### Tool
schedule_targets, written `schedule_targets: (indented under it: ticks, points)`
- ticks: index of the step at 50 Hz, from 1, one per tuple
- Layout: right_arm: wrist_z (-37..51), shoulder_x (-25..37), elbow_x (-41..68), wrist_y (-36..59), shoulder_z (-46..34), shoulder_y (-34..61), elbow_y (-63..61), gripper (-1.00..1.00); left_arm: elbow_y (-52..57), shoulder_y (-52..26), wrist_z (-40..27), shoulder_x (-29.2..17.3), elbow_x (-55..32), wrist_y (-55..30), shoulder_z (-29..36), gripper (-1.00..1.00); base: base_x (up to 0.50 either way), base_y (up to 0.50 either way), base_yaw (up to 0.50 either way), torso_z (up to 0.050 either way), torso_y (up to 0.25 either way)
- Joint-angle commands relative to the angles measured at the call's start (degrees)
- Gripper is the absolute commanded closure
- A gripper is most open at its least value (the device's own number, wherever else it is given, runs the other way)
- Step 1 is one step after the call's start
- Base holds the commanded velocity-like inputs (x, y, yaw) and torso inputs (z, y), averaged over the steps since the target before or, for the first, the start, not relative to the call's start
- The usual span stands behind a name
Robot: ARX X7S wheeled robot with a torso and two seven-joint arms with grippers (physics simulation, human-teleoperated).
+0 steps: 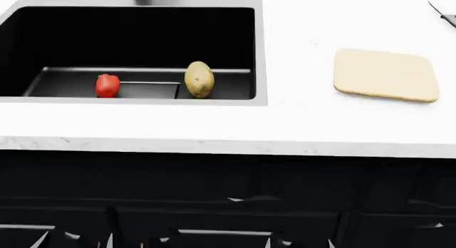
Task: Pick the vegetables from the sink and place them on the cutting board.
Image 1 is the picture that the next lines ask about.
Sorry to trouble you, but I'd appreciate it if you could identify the red bell pepper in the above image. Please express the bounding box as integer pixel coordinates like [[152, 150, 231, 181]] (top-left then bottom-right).
[[95, 73, 121, 98]]

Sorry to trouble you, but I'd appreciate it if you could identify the yellow-brown potato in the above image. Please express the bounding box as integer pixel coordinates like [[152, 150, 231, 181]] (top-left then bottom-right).
[[184, 61, 215, 100]]

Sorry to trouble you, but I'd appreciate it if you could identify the beige wooden cutting board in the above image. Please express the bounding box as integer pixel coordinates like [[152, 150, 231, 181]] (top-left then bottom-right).
[[333, 48, 440, 103]]

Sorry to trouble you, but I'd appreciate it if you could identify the dark cabinet front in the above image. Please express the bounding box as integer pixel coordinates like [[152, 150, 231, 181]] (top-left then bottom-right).
[[0, 149, 456, 248]]

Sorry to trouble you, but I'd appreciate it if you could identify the black-handled kitchen knife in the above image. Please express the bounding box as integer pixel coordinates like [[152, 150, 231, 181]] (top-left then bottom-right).
[[427, 0, 456, 30]]

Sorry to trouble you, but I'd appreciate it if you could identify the black kitchen sink basin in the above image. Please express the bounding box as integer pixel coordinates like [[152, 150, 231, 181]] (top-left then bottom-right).
[[0, 0, 269, 107]]

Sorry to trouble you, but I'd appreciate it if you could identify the silver cabinet handle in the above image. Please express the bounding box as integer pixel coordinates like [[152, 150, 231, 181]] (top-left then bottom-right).
[[0, 224, 56, 231], [177, 229, 274, 237]]

